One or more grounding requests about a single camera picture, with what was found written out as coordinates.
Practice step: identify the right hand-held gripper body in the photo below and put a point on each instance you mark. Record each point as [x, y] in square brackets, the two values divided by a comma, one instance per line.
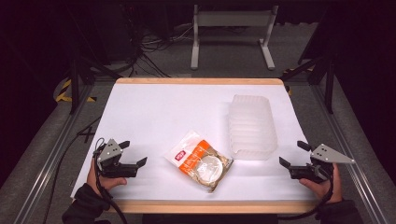
[327, 154]

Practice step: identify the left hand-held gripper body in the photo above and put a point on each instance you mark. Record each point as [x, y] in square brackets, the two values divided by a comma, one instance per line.
[109, 151]

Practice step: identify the translucent plastic container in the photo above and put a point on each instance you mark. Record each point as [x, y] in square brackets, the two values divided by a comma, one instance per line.
[252, 127]

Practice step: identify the orange and white snack packet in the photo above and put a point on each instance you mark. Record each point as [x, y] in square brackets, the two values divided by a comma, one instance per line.
[193, 157]

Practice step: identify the person's left hand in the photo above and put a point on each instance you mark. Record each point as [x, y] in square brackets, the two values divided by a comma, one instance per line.
[93, 177]

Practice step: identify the person's right hand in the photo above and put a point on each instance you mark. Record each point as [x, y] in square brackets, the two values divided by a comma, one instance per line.
[325, 191]

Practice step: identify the black tape cross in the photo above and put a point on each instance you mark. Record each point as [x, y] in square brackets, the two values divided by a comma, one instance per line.
[87, 133]

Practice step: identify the yellow and black hazard tape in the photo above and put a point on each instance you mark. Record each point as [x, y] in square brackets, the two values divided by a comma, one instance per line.
[290, 90]
[63, 90]

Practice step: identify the black metal stand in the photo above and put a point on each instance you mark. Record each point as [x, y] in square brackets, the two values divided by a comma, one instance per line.
[329, 84]
[74, 84]

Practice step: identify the person's dark torso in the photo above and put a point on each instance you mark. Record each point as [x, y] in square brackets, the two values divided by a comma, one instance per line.
[208, 219]

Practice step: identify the black equipment case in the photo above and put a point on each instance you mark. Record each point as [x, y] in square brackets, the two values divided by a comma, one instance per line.
[115, 31]

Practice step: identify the white metal stand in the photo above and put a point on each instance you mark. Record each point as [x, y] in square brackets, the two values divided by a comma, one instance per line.
[233, 18]

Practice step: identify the aluminium rail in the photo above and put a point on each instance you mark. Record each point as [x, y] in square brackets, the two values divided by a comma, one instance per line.
[49, 161]
[348, 149]

